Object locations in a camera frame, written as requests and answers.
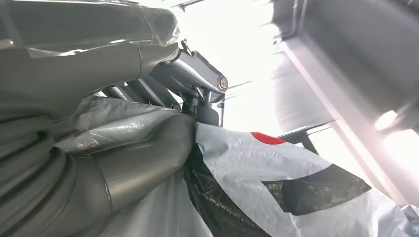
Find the grey plastic mailer package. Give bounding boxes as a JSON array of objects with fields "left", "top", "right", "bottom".
[{"left": 0, "top": 0, "right": 419, "bottom": 237}]

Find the black inbound scanner machine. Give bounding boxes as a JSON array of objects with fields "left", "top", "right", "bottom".
[{"left": 271, "top": 0, "right": 419, "bottom": 207}]

